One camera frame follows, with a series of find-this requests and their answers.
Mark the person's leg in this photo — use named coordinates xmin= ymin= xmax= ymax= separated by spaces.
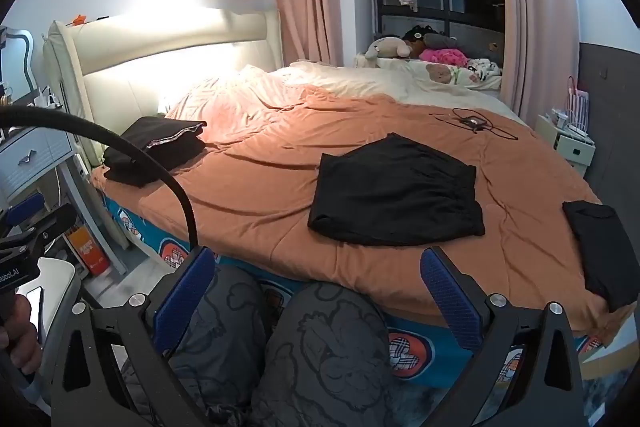
xmin=120 ymin=264 xmax=278 ymax=427
xmin=250 ymin=282 xmax=401 ymax=427

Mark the folded black pants striped waistband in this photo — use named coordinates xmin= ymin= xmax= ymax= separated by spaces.
xmin=117 ymin=117 xmax=207 ymax=168

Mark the person's right leg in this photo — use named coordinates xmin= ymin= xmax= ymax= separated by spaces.
xmin=250 ymin=282 xmax=401 ymax=427

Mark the person's left hand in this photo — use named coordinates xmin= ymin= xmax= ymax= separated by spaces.
xmin=0 ymin=294 xmax=43 ymax=375

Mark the orange box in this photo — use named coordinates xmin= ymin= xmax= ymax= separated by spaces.
xmin=67 ymin=227 xmax=112 ymax=278

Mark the cream padded headboard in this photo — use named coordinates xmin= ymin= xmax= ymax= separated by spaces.
xmin=42 ymin=9 xmax=281 ymax=263

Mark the black and white plush toy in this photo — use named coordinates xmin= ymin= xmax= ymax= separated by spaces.
xmin=467 ymin=57 xmax=501 ymax=76

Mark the grey blue nightstand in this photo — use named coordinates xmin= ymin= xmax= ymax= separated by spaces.
xmin=0 ymin=124 xmax=78 ymax=220

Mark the grey plush toy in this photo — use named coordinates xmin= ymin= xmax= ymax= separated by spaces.
xmin=424 ymin=33 xmax=460 ymax=50

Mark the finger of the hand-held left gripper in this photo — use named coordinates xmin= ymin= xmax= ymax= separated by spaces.
xmin=30 ymin=204 xmax=79 ymax=243
xmin=5 ymin=192 xmax=46 ymax=230

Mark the person's left leg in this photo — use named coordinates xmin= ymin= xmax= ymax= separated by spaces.
xmin=120 ymin=264 xmax=278 ymax=427

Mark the cream bed sheet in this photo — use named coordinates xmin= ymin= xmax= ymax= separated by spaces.
xmin=240 ymin=61 xmax=526 ymax=122

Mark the pink striped gift bag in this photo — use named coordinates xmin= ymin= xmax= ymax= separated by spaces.
xmin=566 ymin=76 xmax=591 ymax=124

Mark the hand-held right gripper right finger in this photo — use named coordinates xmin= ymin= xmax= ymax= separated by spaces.
xmin=419 ymin=246 xmax=588 ymax=427

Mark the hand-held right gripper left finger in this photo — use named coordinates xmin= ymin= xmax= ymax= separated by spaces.
xmin=50 ymin=246 xmax=221 ymax=427

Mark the small black device with cord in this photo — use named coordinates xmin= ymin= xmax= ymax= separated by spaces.
xmin=434 ymin=107 xmax=519 ymax=142

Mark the black cable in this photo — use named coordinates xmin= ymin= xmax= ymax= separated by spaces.
xmin=0 ymin=105 xmax=203 ymax=253

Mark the pink crumpled cloth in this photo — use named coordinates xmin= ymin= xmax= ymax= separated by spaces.
xmin=419 ymin=48 xmax=467 ymax=66

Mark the bear print pillow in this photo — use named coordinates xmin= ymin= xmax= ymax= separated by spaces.
xmin=375 ymin=58 xmax=502 ymax=92

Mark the white nightstand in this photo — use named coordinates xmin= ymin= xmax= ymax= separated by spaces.
xmin=536 ymin=113 xmax=597 ymax=178

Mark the beige plush toy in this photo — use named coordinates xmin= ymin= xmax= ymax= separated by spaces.
xmin=362 ymin=36 xmax=416 ymax=64

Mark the orange blanket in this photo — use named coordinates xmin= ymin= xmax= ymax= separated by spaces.
xmin=90 ymin=82 xmax=621 ymax=343

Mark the folded black garment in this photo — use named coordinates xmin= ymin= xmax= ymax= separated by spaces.
xmin=102 ymin=146 xmax=207 ymax=188
xmin=562 ymin=201 xmax=640 ymax=314

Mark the white framed mirror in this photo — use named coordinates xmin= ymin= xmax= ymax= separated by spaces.
xmin=0 ymin=26 xmax=35 ymax=105

